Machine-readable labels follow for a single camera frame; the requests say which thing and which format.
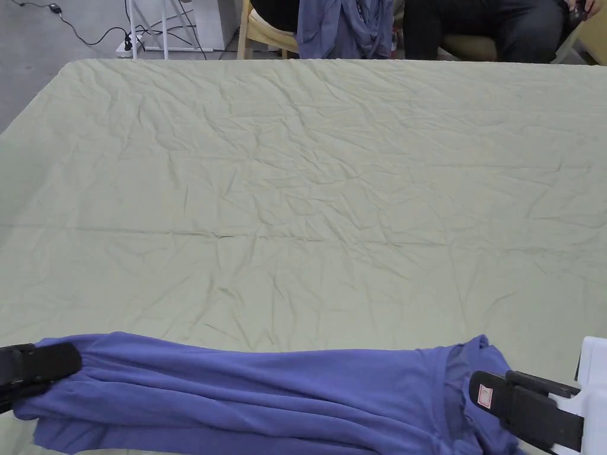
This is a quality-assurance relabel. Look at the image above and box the white metal table frame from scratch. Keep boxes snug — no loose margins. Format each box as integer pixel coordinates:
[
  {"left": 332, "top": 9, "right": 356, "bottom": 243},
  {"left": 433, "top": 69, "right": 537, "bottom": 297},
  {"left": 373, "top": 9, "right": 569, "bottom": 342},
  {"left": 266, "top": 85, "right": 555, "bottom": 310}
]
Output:
[{"left": 125, "top": 0, "right": 239, "bottom": 60}]

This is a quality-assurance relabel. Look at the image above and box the grey-blue hanging garment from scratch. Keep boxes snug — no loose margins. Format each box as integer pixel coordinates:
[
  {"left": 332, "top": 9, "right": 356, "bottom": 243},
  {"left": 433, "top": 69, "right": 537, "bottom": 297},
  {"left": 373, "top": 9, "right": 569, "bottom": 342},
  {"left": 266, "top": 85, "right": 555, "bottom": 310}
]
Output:
[{"left": 296, "top": 0, "right": 395, "bottom": 60}]

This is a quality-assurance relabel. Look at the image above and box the blue shirt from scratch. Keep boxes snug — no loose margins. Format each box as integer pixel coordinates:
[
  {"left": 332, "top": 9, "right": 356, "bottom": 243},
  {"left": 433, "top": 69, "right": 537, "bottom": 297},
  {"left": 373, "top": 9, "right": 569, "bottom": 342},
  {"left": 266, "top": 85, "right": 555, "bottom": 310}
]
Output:
[{"left": 13, "top": 331, "right": 527, "bottom": 455}]

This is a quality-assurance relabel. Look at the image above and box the white power strip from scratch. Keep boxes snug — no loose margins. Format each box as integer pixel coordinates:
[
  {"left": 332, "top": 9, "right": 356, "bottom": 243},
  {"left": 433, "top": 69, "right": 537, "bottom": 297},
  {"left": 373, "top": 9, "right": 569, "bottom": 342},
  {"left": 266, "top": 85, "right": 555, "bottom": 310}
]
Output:
[{"left": 115, "top": 33, "right": 146, "bottom": 59}]

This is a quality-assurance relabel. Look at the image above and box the bed with pale green sheet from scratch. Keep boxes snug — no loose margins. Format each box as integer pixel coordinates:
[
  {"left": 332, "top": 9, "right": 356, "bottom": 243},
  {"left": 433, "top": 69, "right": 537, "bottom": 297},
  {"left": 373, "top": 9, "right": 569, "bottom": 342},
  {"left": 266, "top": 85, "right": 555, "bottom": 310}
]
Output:
[{"left": 0, "top": 57, "right": 607, "bottom": 455}]

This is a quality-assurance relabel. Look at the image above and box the black cable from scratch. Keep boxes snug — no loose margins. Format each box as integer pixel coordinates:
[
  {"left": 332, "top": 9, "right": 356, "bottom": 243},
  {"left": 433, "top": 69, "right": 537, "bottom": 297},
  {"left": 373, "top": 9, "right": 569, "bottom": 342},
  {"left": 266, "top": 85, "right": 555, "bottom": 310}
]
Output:
[{"left": 9, "top": 0, "right": 131, "bottom": 47}]

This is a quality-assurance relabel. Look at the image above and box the chair with tan seat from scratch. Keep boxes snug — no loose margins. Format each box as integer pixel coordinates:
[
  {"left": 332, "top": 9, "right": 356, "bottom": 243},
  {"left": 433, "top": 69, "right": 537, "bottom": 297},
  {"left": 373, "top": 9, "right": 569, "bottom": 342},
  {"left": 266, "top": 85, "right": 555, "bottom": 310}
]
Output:
[{"left": 437, "top": 34, "right": 500, "bottom": 62}]

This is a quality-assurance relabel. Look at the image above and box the light wooden chair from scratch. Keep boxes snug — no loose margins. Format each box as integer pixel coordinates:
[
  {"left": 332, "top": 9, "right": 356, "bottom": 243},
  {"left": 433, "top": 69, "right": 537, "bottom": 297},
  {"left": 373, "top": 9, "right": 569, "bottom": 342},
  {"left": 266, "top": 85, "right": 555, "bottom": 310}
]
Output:
[{"left": 237, "top": 0, "right": 301, "bottom": 60}]

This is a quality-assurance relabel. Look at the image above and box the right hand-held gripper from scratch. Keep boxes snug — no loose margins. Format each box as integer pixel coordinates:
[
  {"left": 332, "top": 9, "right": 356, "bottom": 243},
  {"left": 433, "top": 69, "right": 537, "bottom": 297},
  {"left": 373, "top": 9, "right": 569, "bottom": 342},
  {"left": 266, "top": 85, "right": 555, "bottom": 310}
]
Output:
[{"left": 468, "top": 335, "right": 607, "bottom": 455}]

